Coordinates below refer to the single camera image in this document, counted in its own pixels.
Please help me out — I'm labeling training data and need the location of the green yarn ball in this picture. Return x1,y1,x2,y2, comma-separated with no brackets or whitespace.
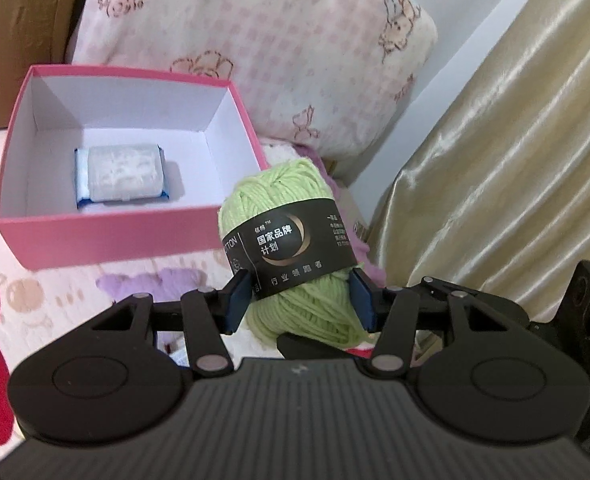
217,157,358,348

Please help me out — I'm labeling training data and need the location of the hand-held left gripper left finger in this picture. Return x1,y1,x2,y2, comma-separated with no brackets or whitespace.
88,269,253,379

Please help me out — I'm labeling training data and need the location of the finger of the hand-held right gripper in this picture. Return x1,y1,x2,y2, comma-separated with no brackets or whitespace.
276,332,378,362

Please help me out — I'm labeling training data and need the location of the purple plush toy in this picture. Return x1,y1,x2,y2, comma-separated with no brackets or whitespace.
98,266,208,306

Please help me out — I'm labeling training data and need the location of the pink floral pillow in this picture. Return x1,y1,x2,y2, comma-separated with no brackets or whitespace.
65,0,438,163

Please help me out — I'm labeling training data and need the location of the brown pillow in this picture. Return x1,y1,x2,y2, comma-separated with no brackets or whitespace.
0,0,93,131

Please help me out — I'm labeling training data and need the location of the pink cardboard box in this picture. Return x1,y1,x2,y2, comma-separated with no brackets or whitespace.
0,64,270,272

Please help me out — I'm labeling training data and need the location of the gold satin curtain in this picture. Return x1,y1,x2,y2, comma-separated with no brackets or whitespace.
352,0,590,321

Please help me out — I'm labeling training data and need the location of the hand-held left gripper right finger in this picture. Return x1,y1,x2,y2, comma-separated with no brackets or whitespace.
350,267,530,379

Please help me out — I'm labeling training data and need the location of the blue wet wipes pack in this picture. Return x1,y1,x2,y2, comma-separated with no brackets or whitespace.
74,145,172,209

